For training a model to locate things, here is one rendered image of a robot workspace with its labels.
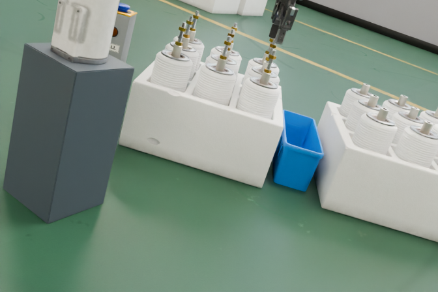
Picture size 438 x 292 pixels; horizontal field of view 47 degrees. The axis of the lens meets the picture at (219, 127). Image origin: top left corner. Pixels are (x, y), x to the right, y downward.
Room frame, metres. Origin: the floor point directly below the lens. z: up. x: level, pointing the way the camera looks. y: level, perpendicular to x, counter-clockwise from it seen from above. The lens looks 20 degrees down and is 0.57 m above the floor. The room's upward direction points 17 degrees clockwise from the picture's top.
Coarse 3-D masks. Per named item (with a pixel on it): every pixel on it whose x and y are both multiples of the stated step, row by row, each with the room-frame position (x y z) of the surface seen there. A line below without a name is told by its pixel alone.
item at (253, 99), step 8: (248, 80) 1.25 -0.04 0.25; (248, 88) 1.23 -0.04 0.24; (256, 88) 1.22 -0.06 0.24; (264, 88) 1.22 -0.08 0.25; (240, 96) 1.25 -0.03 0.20; (248, 96) 1.23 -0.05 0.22; (256, 96) 1.22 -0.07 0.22; (264, 96) 1.22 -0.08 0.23; (272, 96) 1.23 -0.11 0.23; (240, 104) 1.24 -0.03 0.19; (248, 104) 1.22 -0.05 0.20; (256, 104) 1.22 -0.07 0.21; (264, 104) 1.22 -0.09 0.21; (272, 104) 1.23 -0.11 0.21; (248, 112) 1.22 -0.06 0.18; (256, 112) 1.22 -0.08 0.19; (264, 112) 1.22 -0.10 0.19; (272, 112) 1.25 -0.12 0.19
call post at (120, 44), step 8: (120, 16) 1.27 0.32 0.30; (128, 16) 1.27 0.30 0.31; (120, 24) 1.27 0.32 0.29; (128, 24) 1.27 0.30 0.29; (120, 32) 1.27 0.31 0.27; (128, 32) 1.29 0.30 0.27; (112, 40) 1.27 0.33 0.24; (120, 40) 1.27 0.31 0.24; (128, 40) 1.31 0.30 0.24; (112, 48) 1.27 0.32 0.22; (120, 48) 1.27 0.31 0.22; (128, 48) 1.33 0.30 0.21; (120, 56) 1.27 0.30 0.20
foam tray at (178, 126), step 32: (160, 96) 1.19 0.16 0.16; (192, 96) 1.20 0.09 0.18; (128, 128) 1.19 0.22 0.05; (160, 128) 1.19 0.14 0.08; (192, 128) 1.19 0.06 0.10; (224, 128) 1.19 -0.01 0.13; (256, 128) 1.19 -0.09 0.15; (192, 160) 1.19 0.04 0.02; (224, 160) 1.19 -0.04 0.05; (256, 160) 1.19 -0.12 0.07
